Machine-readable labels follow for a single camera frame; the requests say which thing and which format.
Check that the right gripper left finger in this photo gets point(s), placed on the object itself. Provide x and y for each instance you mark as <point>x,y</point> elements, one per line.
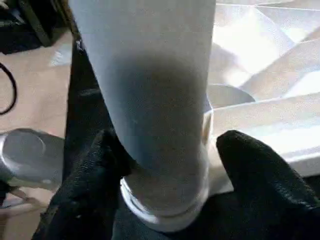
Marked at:
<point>85,195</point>

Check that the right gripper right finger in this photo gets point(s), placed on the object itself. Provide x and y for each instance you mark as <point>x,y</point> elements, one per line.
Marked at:
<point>260,195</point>

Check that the white plastic table leg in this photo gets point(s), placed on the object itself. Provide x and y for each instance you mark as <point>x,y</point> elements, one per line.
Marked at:
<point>150,100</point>

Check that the white plastic table top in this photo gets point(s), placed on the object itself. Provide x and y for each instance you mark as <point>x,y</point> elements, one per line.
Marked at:
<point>270,75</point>

